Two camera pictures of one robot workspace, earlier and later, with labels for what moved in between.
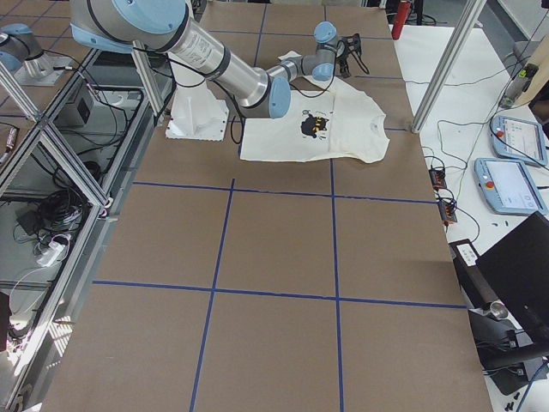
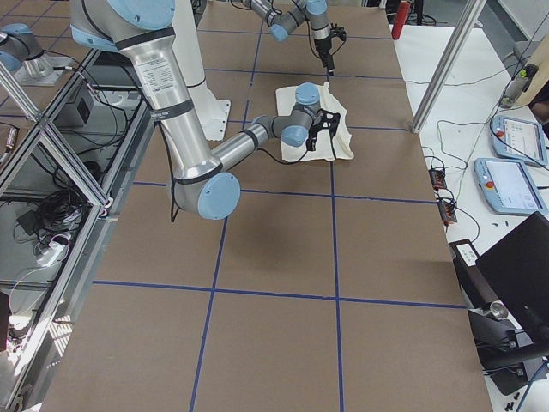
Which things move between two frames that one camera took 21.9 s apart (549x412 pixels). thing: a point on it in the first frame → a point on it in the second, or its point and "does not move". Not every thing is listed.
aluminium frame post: (449, 63) does not move
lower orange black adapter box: (446, 212) does not move
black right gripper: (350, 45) → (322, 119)
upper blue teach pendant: (519, 140) does not move
